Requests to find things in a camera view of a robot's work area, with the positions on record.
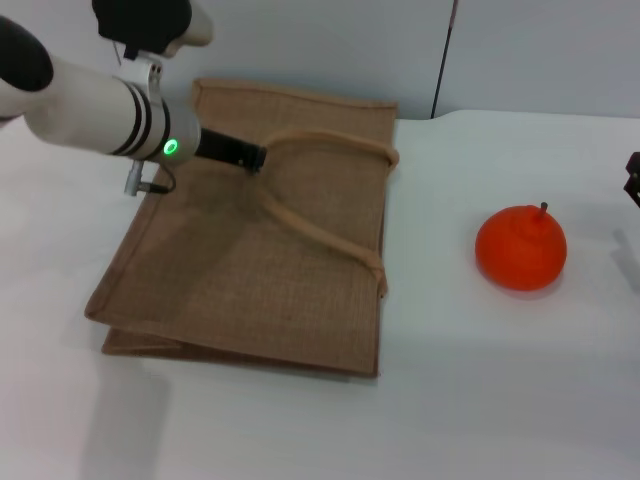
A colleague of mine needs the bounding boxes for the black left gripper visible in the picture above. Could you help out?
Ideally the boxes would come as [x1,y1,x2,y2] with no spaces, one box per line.
[194,128,269,175]

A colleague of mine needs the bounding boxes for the brown jute handbag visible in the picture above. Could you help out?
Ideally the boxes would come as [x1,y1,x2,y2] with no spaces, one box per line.
[83,77,401,377]

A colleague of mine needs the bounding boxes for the orange fruit with stem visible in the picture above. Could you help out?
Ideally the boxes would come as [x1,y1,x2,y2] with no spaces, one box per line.
[474,201,569,292]

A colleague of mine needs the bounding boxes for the silver plug with black cable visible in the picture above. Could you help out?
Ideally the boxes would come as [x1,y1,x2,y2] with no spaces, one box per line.
[123,159,176,197]

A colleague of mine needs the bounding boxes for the black left wrist camera housing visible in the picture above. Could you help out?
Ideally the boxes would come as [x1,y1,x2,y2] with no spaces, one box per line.
[91,0,214,94]

